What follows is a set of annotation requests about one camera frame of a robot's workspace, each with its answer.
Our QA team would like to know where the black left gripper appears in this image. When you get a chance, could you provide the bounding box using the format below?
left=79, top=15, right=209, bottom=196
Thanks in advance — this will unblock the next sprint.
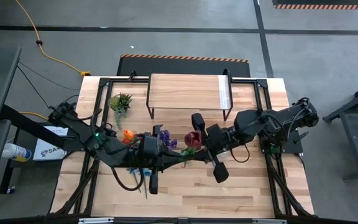
left=129, top=124, right=211, bottom=195

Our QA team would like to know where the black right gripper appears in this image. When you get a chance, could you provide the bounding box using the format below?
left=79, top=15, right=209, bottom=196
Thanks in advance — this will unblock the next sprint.
left=191, top=112, right=231, bottom=184

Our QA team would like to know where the dark red artificial rose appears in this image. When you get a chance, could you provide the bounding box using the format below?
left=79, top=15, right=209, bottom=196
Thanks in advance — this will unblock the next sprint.
left=180, top=130, right=204, bottom=158

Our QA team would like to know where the purple artificial flower bunch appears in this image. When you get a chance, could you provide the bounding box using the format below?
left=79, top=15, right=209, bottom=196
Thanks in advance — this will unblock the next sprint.
left=159, top=129, right=178, bottom=149

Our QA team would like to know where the blue artificial flower bunch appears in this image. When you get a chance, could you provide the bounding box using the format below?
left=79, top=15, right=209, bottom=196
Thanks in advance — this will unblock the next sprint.
left=127, top=167, right=151, bottom=200

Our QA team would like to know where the orange artificial tulip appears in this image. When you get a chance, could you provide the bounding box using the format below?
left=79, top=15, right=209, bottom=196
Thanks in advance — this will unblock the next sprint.
left=122, top=129, right=135, bottom=144

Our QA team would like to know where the artificial green succulent plant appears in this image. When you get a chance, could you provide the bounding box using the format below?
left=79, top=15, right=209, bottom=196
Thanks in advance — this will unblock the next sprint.
left=108, top=92, right=134, bottom=131

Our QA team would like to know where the black hazard-striped floor mat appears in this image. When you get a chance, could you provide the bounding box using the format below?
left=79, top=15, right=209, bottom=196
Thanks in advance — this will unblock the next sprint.
left=272, top=0, right=358, bottom=10
left=116, top=54, right=251, bottom=78

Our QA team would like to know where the dark grey metal cart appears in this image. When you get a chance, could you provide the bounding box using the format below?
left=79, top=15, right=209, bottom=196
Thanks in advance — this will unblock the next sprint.
left=321, top=79, right=358, bottom=182

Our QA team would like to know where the white printed box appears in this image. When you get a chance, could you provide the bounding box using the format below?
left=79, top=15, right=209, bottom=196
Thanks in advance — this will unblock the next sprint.
left=32, top=126, right=70, bottom=162

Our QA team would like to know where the black diagonal support beam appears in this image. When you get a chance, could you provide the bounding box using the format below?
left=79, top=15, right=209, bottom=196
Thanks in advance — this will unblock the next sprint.
left=0, top=104, right=74, bottom=152

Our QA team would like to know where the white bottle yellow-blue label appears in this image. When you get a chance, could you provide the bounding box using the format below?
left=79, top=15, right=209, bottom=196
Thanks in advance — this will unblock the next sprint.
left=1, top=142, right=32, bottom=163

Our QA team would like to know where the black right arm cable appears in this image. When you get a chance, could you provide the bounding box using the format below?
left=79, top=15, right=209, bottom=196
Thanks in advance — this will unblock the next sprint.
left=228, top=141, right=251, bottom=164

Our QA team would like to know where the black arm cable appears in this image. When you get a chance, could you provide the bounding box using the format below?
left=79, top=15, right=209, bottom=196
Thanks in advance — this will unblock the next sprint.
left=110, top=166, right=144, bottom=192
left=228, top=141, right=251, bottom=164

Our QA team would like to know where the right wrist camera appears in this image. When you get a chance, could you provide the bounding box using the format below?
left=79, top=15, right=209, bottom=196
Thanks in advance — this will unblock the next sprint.
left=208, top=126, right=228, bottom=144

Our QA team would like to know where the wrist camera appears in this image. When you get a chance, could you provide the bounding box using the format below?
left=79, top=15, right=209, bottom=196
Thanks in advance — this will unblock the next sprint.
left=208, top=126, right=228, bottom=144
left=142, top=134, right=161, bottom=155

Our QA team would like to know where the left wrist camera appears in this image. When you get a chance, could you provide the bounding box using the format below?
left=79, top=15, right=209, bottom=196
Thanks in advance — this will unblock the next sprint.
left=142, top=134, right=161, bottom=155

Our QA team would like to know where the wooden shelf black frame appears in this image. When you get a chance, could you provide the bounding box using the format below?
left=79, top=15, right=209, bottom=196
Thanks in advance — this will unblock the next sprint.
left=145, top=68, right=234, bottom=122

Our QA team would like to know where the silver metal bracket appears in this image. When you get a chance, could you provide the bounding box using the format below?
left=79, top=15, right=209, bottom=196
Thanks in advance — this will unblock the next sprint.
left=78, top=217, right=114, bottom=224
left=252, top=218, right=288, bottom=224

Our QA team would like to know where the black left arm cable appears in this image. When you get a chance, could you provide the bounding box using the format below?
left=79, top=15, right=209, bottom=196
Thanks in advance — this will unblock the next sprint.
left=110, top=166, right=144, bottom=192

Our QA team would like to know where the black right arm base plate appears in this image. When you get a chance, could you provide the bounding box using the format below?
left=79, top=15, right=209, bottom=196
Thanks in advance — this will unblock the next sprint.
left=258, top=129, right=310, bottom=156

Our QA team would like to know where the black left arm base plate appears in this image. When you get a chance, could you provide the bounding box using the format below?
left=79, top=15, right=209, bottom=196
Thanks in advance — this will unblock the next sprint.
left=63, top=126, right=109, bottom=154

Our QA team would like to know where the long yellow power cable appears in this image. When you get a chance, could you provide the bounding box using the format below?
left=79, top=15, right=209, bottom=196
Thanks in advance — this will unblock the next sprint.
left=14, top=0, right=92, bottom=78

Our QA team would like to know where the black floor cable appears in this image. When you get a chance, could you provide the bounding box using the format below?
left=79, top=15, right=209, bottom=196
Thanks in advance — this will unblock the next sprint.
left=16, top=65, right=81, bottom=110
left=16, top=60, right=81, bottom=91

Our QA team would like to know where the short yellow cable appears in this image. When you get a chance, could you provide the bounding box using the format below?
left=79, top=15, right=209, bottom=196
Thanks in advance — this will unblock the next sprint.
left=19, top=111, right=49, bottom=121

